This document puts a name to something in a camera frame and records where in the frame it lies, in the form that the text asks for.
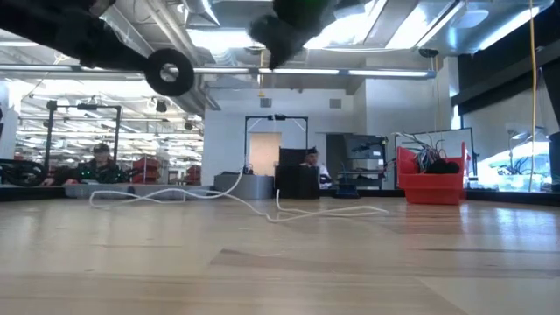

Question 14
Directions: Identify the black gantry frame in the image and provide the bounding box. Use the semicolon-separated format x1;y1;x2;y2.
42;99;123;176

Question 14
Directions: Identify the multicoloured cable bundle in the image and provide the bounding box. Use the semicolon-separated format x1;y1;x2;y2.
392;130;461;175

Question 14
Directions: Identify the grey open tool case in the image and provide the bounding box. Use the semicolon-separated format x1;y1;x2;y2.
63;182;214;201

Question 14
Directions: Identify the black frame with camera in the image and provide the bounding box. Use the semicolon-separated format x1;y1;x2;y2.
242;114;310;176

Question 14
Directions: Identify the grey tray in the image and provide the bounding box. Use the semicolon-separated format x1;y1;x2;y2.
213;174;276;200

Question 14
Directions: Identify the white ceiling disc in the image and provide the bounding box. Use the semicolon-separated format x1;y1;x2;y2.
449;7;491;31

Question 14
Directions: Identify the long ceiling light strip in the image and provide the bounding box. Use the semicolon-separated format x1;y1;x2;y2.
0;63;438;81

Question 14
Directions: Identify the yellow cable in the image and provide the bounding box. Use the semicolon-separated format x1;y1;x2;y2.
528;0;539;193

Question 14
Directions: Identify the red storage bin rack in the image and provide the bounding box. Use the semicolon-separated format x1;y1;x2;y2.
129;156;164;185

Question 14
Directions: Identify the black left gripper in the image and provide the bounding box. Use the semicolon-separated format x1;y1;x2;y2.
0;0;153;73

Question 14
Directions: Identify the black box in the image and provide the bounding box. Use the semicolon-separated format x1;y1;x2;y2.
274;164;321;200

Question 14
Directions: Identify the red plastic bin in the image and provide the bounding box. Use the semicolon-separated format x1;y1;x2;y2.
395;141;469;207

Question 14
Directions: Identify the yellow hanging cord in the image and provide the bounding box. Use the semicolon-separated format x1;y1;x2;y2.
256;48;267;99

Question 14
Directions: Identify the white cord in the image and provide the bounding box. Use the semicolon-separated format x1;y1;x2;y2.
88;164;389;223

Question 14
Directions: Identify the black monitor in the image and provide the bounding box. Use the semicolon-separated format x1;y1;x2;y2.
342;133;389;162

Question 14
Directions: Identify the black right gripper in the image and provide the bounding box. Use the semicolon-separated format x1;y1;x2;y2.
248;0;339;71

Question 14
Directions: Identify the black cord spool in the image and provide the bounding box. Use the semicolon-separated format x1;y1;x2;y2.
143;47;196;98

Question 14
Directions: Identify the person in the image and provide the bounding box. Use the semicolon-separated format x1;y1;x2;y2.
40;142;129;186
300;147;334;190

